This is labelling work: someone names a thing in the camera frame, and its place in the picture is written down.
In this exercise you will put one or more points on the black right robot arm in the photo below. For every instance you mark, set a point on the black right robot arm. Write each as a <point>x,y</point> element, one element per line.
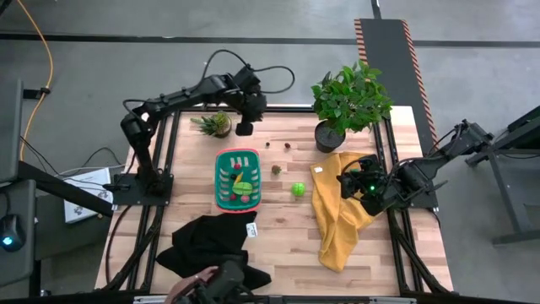
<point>422,173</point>

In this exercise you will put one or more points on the white booklet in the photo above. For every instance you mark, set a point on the white booklet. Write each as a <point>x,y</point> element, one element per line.
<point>80,211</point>

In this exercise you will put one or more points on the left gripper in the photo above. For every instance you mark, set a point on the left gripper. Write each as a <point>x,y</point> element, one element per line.
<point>253,105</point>

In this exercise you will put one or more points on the black computer mouse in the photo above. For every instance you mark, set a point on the black computer mouse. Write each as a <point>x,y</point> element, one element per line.
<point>12,234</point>

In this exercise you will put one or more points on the leafy tree in black pot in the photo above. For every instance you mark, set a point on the leafy tree in black pot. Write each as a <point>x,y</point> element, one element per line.
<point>350,101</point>

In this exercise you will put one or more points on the black cloth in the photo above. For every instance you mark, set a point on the black cloth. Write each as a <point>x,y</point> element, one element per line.
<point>202,245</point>

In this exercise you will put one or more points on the light green toy vegetable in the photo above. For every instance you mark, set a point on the light green toy vegetable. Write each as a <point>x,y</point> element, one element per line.
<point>242,188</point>

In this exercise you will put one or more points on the mustard yellow cloth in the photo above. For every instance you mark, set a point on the mustard yellow cloth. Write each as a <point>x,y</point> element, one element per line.
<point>333,228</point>

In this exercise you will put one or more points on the silver frame bracket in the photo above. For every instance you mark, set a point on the silver frame bracket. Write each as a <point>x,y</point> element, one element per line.
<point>392,300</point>
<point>152,299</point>

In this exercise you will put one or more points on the grey side table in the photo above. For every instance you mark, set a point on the grey side table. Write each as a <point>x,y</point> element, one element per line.
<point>527,126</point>

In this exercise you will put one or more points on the black diagonal beam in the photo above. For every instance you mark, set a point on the black diagonal beam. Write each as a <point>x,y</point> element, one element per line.
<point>55,188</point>

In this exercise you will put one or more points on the green toy cabbage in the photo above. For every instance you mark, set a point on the green toy cabbage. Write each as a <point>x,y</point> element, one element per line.
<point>298,189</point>

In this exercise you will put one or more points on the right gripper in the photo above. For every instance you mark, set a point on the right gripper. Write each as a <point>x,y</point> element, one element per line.
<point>371,181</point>

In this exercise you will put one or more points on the toy peach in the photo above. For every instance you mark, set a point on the toy peach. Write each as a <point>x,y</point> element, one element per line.
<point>245,199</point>

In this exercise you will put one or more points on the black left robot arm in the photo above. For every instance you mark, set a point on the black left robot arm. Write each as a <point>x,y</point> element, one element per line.
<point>177,98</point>

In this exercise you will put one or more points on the yellow toy banana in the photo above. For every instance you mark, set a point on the yellow toy banana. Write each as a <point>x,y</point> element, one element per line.
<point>239,177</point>

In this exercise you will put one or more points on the toy strawberry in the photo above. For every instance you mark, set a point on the toy strawberry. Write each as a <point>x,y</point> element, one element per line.
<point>276,169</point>

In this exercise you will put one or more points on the grey monitor panel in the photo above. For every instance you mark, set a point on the grey monitor panel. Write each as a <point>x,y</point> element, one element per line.
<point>10,126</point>

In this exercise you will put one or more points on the grey desk panel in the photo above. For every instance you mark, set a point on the grey desk panel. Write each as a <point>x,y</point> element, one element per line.
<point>25,270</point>

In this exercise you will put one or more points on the small potted succulent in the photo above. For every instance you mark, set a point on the small potted succulent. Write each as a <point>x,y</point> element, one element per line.
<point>217,124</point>

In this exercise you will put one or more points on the white cloth tag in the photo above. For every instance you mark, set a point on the white cloth tag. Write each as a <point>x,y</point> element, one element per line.
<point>252,230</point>

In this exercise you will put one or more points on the black mat with striped edges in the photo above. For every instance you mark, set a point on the black mat with striped edges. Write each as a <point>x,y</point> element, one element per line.
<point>392,76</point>

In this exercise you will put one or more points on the person's hand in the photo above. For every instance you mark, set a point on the person's hand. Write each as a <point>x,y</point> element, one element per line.
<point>190,285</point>

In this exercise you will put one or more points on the teal basket with pink rim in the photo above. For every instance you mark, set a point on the teal basket with pink rim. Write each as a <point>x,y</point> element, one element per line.
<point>249,176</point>

